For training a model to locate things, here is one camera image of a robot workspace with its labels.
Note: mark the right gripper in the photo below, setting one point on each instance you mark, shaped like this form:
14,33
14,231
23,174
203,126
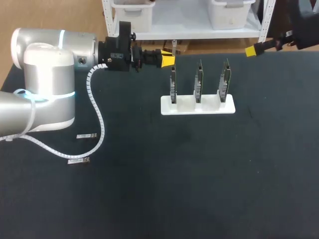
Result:
305,27

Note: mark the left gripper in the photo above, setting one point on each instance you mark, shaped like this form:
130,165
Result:
117,53

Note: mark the silver optical module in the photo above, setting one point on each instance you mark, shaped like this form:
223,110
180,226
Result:
86,136
78,161
174,46

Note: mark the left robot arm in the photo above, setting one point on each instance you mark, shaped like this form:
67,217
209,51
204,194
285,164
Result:
47,74

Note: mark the small green circuit board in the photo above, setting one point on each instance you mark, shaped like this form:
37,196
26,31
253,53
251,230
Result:
173,84
199,82
225,81

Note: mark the white metal shelf rack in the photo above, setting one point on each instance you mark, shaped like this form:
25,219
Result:
182,32

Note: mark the white plastic storage bin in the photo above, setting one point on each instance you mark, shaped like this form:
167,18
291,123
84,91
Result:
230,15
133,17

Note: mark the white circuit board stand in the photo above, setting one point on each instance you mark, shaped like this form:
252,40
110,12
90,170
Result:
199,108

